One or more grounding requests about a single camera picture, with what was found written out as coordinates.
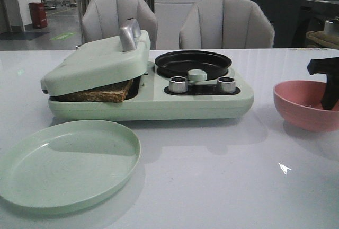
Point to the beige sofa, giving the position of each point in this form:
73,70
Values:
321,39

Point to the black round frying pan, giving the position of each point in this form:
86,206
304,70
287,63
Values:
178,63

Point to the green sandwich maker lid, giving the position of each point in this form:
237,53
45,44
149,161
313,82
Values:
98,63

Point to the left grey fabric chair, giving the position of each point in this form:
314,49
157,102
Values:
103,18

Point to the dark kitchen counter cabinet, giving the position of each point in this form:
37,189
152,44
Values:
278,6

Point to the dark washing machine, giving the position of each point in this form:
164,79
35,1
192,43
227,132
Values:
312,17

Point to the green breakfast maker base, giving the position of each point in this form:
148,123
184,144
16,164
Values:
152,103

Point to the light green plate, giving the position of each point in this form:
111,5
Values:
69,167

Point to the left silver control knob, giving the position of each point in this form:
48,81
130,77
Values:
178,84

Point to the red waste bin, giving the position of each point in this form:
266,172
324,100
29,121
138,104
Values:
38,15

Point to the grey fabric chair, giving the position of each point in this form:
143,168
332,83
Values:
103,18
226,24

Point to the white refrigerator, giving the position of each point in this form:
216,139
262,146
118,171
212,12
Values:
170,15

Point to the right grey fabric chair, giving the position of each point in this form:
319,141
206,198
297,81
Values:
226,24

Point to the silver control knob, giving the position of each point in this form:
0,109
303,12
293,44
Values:
178,84
226,85

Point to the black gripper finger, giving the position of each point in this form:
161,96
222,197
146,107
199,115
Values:
329,67

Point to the right silver control knob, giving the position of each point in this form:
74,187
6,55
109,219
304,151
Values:
226,85

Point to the bread slice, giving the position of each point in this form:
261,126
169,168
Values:
116,92

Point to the pink bowl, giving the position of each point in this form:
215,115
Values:
298,102

